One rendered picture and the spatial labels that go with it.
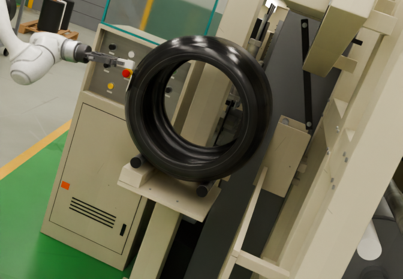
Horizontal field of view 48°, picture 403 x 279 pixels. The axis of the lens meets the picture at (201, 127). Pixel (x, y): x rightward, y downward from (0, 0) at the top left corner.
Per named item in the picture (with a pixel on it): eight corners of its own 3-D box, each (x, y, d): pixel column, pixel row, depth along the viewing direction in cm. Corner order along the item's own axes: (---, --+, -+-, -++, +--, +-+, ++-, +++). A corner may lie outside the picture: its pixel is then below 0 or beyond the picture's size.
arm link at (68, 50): (74, 38, 186) (87, 41, 185) (71, 60, 188) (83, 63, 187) (62, 38, 178) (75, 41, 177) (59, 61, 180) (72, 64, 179)
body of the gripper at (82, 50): (75, 43, 177) (96, 48, 175) (86, 43, 185) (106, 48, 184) (72, 62, 179) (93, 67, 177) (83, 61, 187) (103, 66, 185)
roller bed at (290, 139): (257, 171, 215) (281, 114, 207) (286, 183, 212) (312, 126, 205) (252, 184, 196) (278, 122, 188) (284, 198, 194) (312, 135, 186)
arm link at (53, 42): (74, 54, 190) (58, 71, 181) (42, 46, 193) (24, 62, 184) (71, 31, 183) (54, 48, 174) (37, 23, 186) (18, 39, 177)
